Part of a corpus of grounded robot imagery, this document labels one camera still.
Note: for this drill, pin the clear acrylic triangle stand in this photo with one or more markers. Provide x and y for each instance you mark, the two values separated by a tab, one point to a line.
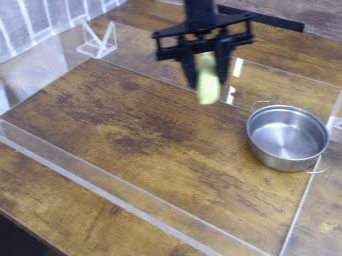
98	47

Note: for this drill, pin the stainless steel pot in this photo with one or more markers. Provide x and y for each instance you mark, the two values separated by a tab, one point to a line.
287	137

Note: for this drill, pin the clear acrylic enclosure panel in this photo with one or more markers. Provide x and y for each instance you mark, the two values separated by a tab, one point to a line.
189	228

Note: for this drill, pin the black bar on table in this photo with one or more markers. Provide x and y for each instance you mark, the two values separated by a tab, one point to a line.
265	19

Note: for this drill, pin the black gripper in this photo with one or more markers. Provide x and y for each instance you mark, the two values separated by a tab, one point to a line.
205	32

